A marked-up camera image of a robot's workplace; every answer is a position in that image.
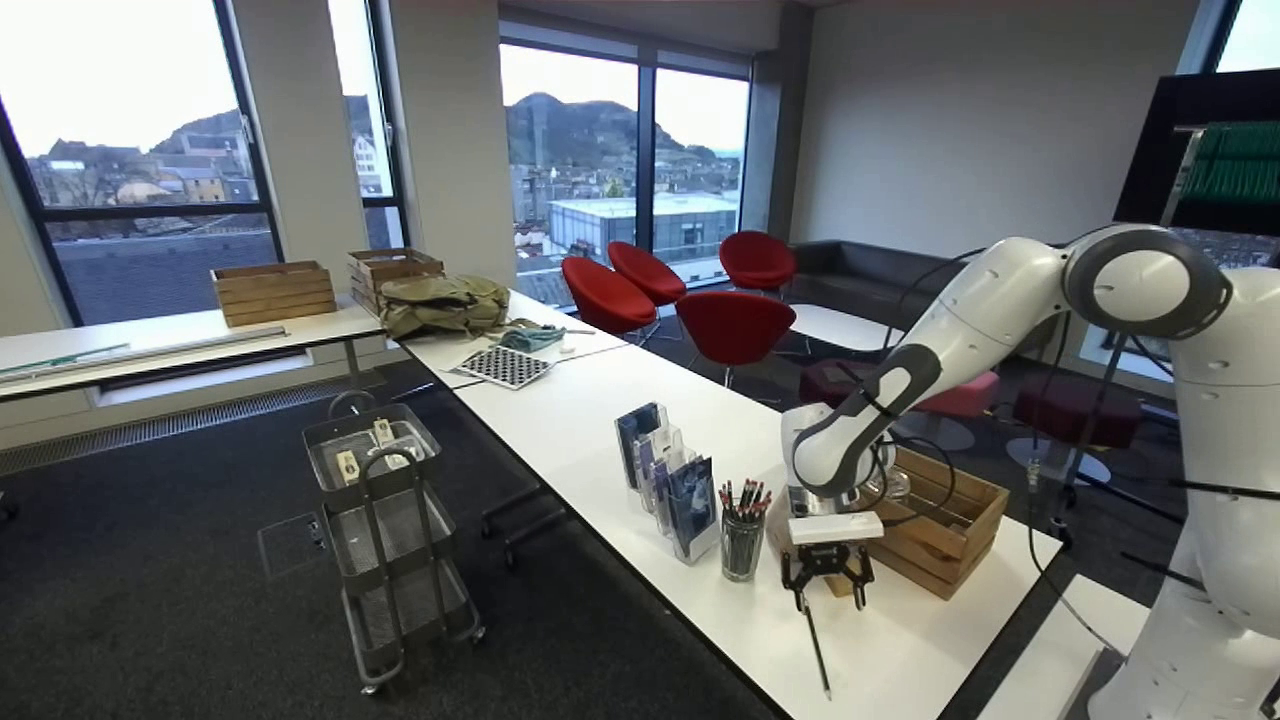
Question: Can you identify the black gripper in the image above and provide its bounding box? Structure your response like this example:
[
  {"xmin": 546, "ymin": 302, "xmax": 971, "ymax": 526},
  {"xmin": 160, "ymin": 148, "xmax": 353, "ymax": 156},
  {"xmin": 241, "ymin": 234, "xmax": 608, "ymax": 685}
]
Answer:
[{"xmin": 781, "ymin": 541, "xmax": 879, "ymax": 619}]

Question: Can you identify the dark green pencil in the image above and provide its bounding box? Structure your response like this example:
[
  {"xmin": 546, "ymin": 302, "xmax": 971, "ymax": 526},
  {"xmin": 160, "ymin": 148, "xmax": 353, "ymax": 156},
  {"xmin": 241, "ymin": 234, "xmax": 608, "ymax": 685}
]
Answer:
[{"xmin": 796, "ymin": 597, "xmax": 835, "ymax": 704}]

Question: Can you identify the black mesh pencil holder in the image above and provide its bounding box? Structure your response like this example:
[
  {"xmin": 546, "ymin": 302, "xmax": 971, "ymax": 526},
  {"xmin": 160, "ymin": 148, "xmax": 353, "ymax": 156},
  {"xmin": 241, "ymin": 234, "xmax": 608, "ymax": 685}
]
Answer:
[{"xmin": 716, "ymin": 513, "xmax": 768, "ymax": 586}]

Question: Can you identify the wooden slat crate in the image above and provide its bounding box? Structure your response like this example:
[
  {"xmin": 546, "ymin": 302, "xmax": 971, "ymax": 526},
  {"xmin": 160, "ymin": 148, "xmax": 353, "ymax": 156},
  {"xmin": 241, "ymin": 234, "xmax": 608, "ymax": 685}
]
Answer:
[{"xmin": 852, "ymin": 442, "xmax": 1013, "ymax": 602}]

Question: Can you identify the blue patterned box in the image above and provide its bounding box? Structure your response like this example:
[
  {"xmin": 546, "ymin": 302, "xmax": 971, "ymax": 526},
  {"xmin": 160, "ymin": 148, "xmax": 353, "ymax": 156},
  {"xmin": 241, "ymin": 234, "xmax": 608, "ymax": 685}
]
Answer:
[{"xmin": 658, "ymin": 450, "xmax": 725, "ymax": 564}]

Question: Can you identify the maroon round ottoman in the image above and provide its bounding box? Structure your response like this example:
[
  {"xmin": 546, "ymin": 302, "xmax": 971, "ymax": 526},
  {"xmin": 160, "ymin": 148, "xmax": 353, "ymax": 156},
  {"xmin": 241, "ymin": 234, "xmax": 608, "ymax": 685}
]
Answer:
[
  {"xmin": 796, "ymin": 361, "xmax": 875, "ymax": 411},
  {"xmin": 1007, "ymin": 375, "xmax": 1147, "ymax": 487}
]

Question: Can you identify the white printed brochure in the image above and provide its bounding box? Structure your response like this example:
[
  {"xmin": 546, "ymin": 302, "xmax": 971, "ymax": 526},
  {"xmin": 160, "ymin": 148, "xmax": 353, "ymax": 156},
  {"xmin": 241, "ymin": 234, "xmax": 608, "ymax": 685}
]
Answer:
[{"xmin": 634, "ymin": 421, "xmax": 693, "ymax": 518}]

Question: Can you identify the pink round ottoman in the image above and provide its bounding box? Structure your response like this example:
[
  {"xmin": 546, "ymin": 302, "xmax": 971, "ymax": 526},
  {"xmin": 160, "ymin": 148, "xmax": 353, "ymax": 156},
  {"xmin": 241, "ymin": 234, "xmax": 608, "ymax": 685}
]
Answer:
[{"xmin": 915, "ymin": 373, "xmax": 1004, "ymax": 424}]

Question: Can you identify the white coffee table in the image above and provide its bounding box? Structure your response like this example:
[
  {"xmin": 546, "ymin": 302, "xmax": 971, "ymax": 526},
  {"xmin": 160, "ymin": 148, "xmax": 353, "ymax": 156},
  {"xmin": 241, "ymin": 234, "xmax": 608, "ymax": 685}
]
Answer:
[{"xmin": 788, "ymin": 300, "xmax": 912, "ymax": 361}]

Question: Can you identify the red lounge chair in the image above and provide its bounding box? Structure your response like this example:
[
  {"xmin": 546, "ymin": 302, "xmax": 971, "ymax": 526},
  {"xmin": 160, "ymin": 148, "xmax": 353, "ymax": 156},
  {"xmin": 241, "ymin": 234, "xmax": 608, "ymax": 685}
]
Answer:
[
  {"xmin": 671, "ymin": 286, "xmax": 800, "ymax": 393},
  {"xmin": 716, "ymin": 227, "xmax": 800, "ymax": 295},
  {"xmin": 602, "ymin": 241, "xmax": 693, "ymax": 307},
  {"xmin": 560, "ymin": 251, "xmax": 658, "ymax": 338}
]

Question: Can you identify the dark grey sofa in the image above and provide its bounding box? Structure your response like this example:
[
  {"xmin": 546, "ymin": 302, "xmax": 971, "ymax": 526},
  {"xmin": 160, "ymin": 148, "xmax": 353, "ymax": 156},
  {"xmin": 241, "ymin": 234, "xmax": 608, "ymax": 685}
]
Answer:
[{"xmin": 791, "ymin": 234, "xmax": 995, "ymax": 352}]

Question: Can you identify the teal fabric item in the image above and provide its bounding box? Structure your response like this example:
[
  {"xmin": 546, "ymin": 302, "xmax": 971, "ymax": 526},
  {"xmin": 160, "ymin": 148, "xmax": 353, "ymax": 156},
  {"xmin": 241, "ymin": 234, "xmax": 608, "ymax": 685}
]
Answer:
[{"xmin": 490, "ymin": 316, "xmax": 571, "ymax": 357}]

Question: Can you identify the weathered wooden box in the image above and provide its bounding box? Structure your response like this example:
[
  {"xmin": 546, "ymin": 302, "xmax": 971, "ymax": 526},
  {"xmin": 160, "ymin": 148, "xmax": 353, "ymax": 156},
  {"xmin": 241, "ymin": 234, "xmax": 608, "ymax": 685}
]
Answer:
[{"xmin": 349, "ymin": 242, "xmax": 447, "ymax": 316}]

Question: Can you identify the black monitor screen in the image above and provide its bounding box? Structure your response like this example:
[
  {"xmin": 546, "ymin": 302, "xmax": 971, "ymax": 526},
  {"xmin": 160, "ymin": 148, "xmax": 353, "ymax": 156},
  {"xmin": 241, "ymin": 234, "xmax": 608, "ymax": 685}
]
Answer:
[{"xmin": 1117, "ymin": 68, "xmax": 1280, "ymax": 241}]

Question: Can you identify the metal wire trolley cart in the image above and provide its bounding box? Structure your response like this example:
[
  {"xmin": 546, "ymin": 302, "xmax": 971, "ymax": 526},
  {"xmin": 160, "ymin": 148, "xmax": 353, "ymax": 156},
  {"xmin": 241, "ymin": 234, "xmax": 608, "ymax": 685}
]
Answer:
[{"xmin": 301, "ymin": 388, "xmax": 490, "ymax": 700}]

